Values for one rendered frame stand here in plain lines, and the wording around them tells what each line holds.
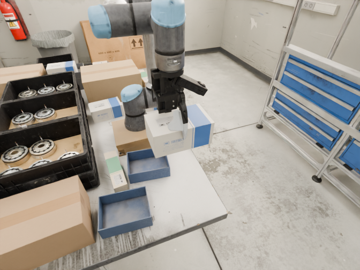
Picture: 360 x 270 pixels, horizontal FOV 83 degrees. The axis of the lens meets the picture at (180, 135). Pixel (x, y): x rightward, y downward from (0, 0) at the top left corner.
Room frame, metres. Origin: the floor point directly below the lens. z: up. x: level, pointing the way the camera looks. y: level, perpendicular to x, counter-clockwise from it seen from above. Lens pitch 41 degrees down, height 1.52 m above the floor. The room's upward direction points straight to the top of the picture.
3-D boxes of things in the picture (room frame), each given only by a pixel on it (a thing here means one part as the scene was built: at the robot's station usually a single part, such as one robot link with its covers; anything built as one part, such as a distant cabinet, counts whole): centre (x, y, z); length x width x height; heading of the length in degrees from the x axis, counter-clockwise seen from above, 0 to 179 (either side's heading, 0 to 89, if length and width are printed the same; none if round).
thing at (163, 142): (0.54, 0.01, 1.09); 0.20 x 0.12 x 0.09; 111
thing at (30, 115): (0.92, 0.87, 0.86); 0.10 x 0.10 x 0.01
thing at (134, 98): (0.97, 0.25, 0.95); 0.13 x 0.12 x 0.14; 103
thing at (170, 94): (0.52, 0.03, 1.25); 0.09 x 0.08 x 0.12; 111
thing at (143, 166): (0.69, 0.16, 0.74); 0.20 x 0.15 x 0.07; 104
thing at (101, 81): (1.47, 0.53, 0.80); 0.40 x 0.30 x 0.20; 113
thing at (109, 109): (1.17, 0.50, 0.75); 0.20 x 0.12 x 0.09; 117
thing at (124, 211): (0.44, 0.23, 0.74); 0.20 x 0.15 x 0.07; 106
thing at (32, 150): (0.69, 0.65, 0.86); 0.10 x 0.10 x 0.01
